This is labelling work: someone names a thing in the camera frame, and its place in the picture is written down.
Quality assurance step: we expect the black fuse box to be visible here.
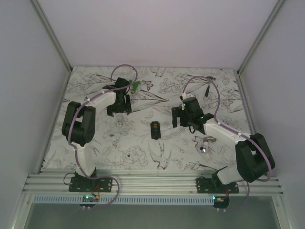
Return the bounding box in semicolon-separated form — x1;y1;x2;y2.
150;121;161;140

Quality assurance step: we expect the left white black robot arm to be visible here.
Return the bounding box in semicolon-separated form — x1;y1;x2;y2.
61;78;132;192

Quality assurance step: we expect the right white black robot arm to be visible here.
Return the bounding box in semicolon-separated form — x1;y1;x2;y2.
172;97;275;193

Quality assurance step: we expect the silver metal cylinder part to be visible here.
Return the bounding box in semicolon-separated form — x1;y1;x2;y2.
203;136;217;142

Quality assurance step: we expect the small black hammer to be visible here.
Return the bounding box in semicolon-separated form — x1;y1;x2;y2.
204;76;215;97

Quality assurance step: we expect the white blue capped part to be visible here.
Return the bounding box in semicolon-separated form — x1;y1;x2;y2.
200;142;209;154

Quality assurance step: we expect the floral patterned table mat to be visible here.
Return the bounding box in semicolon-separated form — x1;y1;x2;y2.
42;66;249;170

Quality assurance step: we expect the right controller board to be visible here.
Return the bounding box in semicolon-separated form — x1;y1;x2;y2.
213;196;230;210

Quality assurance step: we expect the controller board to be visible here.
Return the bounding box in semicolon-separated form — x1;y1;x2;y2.
80;195;99;208
213;196;230;210

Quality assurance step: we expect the left controller board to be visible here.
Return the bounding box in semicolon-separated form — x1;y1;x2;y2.
80;195;99;208

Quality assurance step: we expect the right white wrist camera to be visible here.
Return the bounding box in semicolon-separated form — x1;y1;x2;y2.
180;93;195;110

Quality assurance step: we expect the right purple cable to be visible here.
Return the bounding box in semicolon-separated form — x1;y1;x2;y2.
182;75;274;183

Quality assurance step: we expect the purple cable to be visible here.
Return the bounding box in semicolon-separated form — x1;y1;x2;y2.
182;75;274;183
67;63;140;179

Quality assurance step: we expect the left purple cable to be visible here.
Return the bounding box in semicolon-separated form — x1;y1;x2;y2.
67;63;140;179

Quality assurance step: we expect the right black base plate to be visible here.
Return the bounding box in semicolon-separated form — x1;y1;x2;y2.
195;177;239;194

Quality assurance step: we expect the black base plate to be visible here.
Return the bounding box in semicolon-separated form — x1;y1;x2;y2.
68;177;112;193
195;177;239;194

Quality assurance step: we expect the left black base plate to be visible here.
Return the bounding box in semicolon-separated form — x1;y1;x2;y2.
68;177;112;193

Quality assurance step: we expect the aluminium rail frame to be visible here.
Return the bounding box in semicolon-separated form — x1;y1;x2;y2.
23;169;284;196

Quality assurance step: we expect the slotted grey cable duct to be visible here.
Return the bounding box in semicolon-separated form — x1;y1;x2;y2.
33;194;214;206

